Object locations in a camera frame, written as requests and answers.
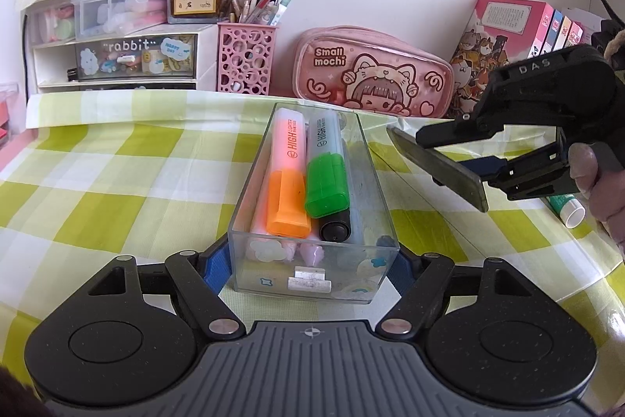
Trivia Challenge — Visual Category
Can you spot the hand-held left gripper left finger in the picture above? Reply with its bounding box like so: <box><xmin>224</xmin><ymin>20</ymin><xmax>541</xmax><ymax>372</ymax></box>
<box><xmin>88</xmin><ymin>246</ymin><xmax>247</xmax><ymax>342</ymax></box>

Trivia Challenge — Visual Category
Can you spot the purple mechanical pencil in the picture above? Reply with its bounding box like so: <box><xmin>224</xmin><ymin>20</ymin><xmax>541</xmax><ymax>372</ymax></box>
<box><xmin>300</xmin><ymin>241</ymin><xmax>326</xmax><ymax>267</ymax></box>

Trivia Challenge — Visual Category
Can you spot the white desktop drawer organizer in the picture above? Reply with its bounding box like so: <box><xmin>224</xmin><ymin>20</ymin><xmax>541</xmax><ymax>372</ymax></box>
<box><xmin>24</xmin><ymin>0</ymin><xmax>221</xmax><ymax>95</ymax></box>

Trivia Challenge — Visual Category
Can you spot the yellow spine book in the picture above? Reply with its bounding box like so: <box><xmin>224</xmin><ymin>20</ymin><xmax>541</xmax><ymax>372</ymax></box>
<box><xmin>554</xmin><ymin>13</ymin><xmax>573</xmax><ymax>52</ymax></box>

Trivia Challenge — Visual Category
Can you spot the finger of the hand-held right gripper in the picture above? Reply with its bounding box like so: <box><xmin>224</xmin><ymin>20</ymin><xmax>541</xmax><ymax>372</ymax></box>
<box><xmin>416</xmin><ymin>111</ymin><xmax>558</xmax><ymax>149</ymax></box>
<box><xmin>461</xmin><ymin>143</ymin><xmax>578</xmax><ymax>202</ymax></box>

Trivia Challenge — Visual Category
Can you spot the black marker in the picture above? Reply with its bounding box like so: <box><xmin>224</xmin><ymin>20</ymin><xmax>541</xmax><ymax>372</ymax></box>
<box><xmin>318</xmin><ymin>138</ymin><xmax>354</xmax><ymax>243</ymax></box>

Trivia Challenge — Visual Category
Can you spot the red tray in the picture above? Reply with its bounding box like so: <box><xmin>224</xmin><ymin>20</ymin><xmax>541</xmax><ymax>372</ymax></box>
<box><xmin>0</xmin><ymin>82</ymin><xmax>21</xmax><ymax>149</ymax></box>

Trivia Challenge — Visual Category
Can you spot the pink spine book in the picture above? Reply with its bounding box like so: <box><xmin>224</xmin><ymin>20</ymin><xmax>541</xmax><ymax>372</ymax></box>
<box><xmin>448</xmin><ymin>0</ymin><xmax>555</xmax><ymax>120</ymax></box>

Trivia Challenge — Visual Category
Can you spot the green white glue stick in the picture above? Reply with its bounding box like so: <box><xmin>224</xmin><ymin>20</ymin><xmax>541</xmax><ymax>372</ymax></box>
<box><xmin>545</xmin><ymin>194</ymin><xmax>586</xmax><ymax>229</ymax></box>

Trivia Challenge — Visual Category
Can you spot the black cable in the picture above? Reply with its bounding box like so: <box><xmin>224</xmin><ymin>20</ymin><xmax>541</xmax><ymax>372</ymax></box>
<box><xmin>19</xmin><ymin>13</ymin><xmax>30</xmax><ymax>93</ymax></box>

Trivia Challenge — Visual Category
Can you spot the pink mesh pen basket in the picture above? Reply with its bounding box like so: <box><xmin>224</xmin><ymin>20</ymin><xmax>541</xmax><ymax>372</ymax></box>
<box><xmin>216</xmin><ymin>21</ymin><xmax>279</xmax><ymax>97</ymax></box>

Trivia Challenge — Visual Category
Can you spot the pink highlighter pen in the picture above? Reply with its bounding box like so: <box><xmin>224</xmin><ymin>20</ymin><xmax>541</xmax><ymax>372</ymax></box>
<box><xmin>246</xmin><ymin>183</ymin><xmax>295</xmax><ymax>262</ymax></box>

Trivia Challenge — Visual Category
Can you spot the red striped spine book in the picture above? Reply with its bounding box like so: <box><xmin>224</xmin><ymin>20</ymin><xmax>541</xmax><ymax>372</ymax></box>
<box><xmin>566</xmin><ymin>20</ymin><xmax>585</xmax><ymax>49</ymax></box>

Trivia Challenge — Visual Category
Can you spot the blue spine book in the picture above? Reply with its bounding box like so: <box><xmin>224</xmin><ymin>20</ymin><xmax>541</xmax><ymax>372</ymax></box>
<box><xmin>542</xmin><ymin>9</ymin><xmax>565</xmax><ymax>54</ymax></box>

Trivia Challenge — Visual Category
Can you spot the green highlighter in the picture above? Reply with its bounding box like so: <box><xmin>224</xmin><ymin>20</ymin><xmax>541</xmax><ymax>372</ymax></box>
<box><xmin>305</xmin><ymin>109</ymin><xmax>352</xmax><ymax>219</ymax></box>

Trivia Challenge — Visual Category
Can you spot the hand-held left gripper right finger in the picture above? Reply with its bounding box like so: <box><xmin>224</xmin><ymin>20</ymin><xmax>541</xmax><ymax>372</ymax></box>
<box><xmin>375</xmin><ymin>250</ymin><xmax>538</xmax><ymax>342</ymax></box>

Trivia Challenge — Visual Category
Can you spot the pink cartoon pencil case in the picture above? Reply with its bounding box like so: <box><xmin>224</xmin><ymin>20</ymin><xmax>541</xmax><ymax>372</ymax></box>
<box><xmin>291</xmin><ymin>25</ymin><xmax>455</xmax><ymax>119</ymax></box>

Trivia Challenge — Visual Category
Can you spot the orange highlighter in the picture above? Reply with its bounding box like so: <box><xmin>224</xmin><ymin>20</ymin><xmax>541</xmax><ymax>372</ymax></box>
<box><xmin>266</xmin><ymin>106</ymin><xmax>314</xmax><ymax>238</ymax></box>

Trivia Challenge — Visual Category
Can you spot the green checked tablecloth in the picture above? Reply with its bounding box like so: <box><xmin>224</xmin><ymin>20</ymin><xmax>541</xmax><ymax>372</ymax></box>
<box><xmin>0</xmin><ymin>92</ymin><xmax>625</xmax><ymax>370</ymax></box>

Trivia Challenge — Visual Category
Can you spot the person's right hand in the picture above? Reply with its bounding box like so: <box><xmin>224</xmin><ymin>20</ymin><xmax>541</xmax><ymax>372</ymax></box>
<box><xmin>568</xmin><ymin>142</ymin><xmax>625</xmax><ymax>260</ymax></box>

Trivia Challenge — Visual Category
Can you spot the clear plastic pen box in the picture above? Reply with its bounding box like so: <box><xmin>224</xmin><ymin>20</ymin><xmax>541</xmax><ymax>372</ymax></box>
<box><xmin>228</xmin><ymin>101</ymin><xmax>402</xmax><ymax>305</ymax></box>

